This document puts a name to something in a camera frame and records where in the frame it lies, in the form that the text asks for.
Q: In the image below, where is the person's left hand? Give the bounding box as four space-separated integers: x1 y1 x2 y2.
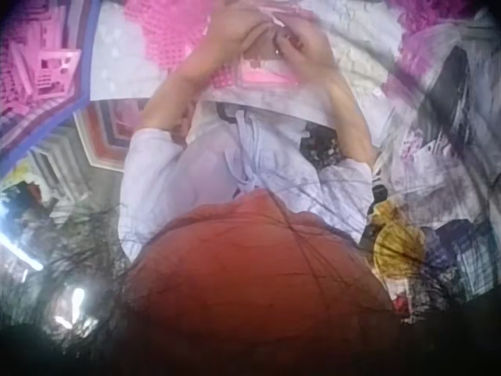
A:
202 5 276 76

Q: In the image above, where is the person's right hand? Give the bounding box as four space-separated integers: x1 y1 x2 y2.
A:
274 22 338 83

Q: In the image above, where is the pink white cloth piece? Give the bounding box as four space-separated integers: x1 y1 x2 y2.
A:
258 2 294 31

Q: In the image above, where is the white cloth with pink patch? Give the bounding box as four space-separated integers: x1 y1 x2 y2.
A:
186 49 342 131

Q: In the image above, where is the pink patterned cloth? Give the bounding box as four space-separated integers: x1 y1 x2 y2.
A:
124 0 220 76

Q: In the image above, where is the heap of clothes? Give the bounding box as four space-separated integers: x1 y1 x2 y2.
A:
327 0 501 314

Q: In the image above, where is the striped woven mat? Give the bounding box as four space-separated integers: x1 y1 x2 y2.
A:
72 99 158 172

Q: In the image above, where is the pink plastic basket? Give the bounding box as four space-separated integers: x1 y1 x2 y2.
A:
32 49 84 101

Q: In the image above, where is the purple mat with blue edge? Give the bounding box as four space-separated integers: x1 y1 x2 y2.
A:
0 0 103 154

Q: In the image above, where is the yellow round fan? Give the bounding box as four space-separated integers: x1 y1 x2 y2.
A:
372 221 429 277

